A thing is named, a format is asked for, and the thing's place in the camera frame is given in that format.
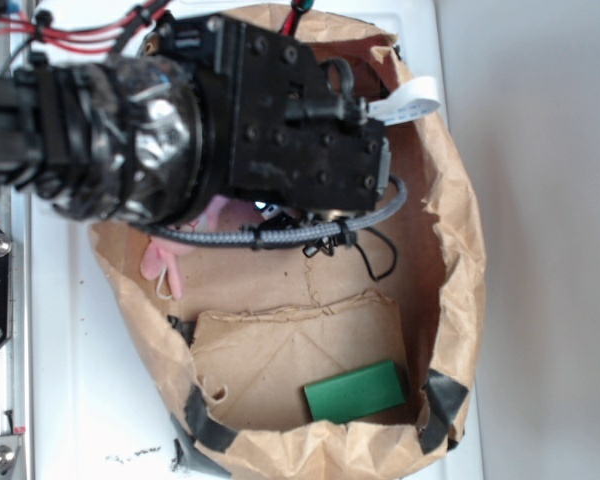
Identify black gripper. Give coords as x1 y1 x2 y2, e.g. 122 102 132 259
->
156 13 389 210

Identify pink plush bunny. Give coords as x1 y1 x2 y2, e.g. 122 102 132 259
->
139 195 262 301

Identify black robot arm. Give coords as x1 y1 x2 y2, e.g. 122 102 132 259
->
0 14 390 225

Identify brown paper bag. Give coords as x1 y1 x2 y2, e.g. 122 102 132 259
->
87 3 488 480

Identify green rectangular block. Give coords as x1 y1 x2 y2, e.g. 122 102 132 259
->
303 360 406 424

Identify grey braided cable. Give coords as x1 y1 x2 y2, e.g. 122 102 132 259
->
144 172 409 249

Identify white flat ribbon cable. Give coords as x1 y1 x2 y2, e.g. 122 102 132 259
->
369 75 441 125

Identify red wires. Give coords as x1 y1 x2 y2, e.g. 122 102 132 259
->
0 0 171 56

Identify aluminium frame rail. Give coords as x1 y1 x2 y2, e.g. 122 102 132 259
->
0 186 35 479

